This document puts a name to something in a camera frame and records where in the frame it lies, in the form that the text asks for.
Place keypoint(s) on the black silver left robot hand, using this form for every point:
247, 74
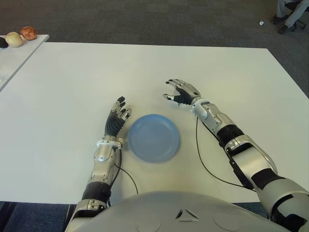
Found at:
113, 125

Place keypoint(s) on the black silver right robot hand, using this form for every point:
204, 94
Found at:
187, 95

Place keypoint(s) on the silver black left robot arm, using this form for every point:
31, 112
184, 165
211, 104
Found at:
102, 166

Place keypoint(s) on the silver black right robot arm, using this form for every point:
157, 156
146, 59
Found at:
248, 154

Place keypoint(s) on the blue round plate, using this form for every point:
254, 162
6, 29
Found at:
154, 139

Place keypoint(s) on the silver robot torso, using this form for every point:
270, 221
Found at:
157, 207

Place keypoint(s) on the white side table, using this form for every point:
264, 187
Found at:
14, 60

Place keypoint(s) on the red-brown round fruit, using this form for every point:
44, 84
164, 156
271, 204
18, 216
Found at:
28, 33

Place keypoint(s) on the beige round fruit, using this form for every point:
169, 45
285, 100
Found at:
14, 39

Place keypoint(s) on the seated person in grey trousers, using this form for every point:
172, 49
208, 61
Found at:
293, 17

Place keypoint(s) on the black office chair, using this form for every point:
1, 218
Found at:
300, 24

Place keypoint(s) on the black round object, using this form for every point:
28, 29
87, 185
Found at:
3, 43

